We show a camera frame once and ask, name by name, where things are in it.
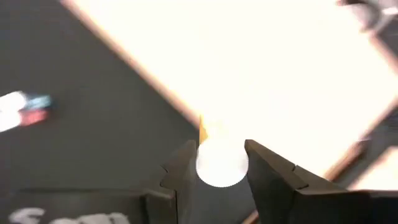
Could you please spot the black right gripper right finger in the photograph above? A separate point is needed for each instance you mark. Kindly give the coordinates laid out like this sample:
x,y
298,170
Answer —
x,y
273,180

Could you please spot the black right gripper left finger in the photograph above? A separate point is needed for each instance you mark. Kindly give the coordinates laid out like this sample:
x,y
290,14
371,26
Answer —
x,y
183,174

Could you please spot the red pill bottle white cap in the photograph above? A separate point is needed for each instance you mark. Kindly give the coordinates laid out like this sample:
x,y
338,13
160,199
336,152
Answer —
x,y
34,117

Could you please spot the blue pill bottle white cap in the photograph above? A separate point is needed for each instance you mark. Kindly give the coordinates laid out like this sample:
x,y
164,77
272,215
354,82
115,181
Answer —
x,y
38,102

